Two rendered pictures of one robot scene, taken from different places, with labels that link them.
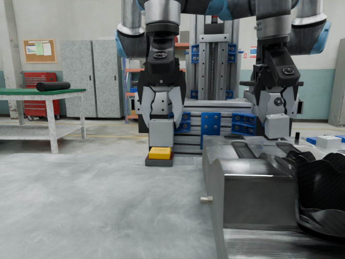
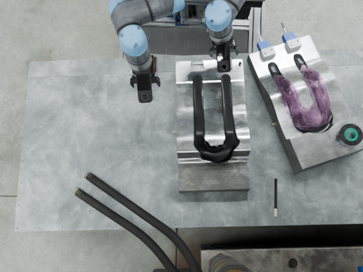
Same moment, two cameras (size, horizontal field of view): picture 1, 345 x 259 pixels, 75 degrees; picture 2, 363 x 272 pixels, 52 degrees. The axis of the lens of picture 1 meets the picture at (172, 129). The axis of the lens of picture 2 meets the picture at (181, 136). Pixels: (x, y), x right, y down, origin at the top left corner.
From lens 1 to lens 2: 117 cm
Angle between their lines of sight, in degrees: 63
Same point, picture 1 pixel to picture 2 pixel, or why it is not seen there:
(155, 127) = not seen: hidden behind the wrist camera
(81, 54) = not seen: outside the picture
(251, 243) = (186, 162)
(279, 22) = (221, 40)
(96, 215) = (125, 135)
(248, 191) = (185, 154)
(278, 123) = not seen: hidden behind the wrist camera
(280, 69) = (219, 63)
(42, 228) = (106, 145)
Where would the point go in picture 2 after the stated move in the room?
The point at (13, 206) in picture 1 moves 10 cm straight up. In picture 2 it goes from (81, 131) to (73, 124)
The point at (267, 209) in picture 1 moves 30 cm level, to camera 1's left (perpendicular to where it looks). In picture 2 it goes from (191, 155) to (109, 163)
